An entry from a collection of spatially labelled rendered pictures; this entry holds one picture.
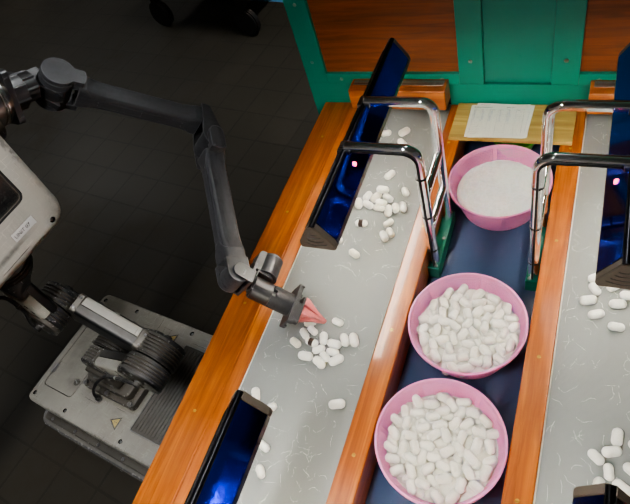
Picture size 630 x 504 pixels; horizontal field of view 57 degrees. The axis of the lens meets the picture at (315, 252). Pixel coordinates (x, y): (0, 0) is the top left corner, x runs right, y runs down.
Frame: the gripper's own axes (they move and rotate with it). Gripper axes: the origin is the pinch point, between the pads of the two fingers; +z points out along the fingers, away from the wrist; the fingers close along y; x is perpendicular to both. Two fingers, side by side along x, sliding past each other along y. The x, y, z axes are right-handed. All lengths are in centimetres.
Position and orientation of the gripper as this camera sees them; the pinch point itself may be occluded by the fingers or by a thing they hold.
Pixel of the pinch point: (322, 320)
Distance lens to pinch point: 144.4
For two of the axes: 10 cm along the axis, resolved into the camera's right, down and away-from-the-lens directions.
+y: 3.0, -8.1, 5.0
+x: -3.8, 3.8, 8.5
